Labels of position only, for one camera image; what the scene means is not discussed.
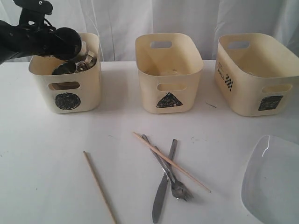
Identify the wooden chopstick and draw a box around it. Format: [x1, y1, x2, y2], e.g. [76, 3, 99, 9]
[83, 151, 117, 224]
[132, 132, 212, 194]

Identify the steel mixing bowl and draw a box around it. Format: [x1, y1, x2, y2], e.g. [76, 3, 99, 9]
[73, 41, 97, 72]

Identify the steel spoon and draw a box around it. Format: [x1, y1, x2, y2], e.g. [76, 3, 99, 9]
[153, 152, 192, 201]

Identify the steel fork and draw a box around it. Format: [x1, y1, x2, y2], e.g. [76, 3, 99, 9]
[142, 134, 194, 201]

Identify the steel cup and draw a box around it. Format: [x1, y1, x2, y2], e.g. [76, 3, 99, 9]
[52, 62, 77, 75]

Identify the steel table knife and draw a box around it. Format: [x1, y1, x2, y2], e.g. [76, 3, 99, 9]
[152, 139, 178, 224]

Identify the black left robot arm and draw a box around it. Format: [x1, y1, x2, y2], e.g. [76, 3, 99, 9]
[0, 21, 82, 63]

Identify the cream bin with triangle mark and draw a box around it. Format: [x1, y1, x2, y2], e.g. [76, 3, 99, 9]
[135, 33, 204, 114]

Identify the cream bin with circle mark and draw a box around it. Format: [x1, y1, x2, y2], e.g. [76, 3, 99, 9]
[28, 33, 102, 115]

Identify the white backdrop curtain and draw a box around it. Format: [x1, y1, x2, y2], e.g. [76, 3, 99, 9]
[0, 0, 299, 63]

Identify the cream bin with square mark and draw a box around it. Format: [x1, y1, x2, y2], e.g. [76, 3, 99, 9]
[214, 33, 299, 117]

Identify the white square plate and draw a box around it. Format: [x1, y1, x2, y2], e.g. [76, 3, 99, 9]
[241, 135, 299, 224]

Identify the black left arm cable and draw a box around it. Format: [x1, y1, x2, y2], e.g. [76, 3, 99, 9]
[43, 18, 58, 32]

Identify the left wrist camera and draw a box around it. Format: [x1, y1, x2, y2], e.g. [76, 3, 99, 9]
[13, 0, 53, 28]

